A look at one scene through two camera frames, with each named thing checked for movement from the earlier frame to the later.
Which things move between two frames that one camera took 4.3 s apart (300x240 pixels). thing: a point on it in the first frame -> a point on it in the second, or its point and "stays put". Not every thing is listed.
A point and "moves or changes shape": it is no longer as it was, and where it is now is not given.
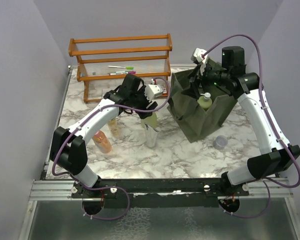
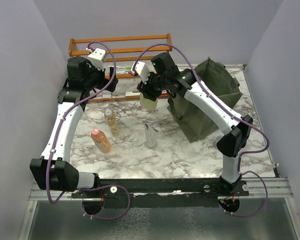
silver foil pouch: x=151 y=135 stays put
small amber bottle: x=113 y=127 stays put
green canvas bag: x=194 y=123 stays put
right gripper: x=196 y=78 -> x=145 y=90
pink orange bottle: x=101 y=141 stays put
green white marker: x=126 y=67 stays put
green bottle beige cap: x=151 y=120 moves or changes shape
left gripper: x=152 y=106 -> x=104 y=81
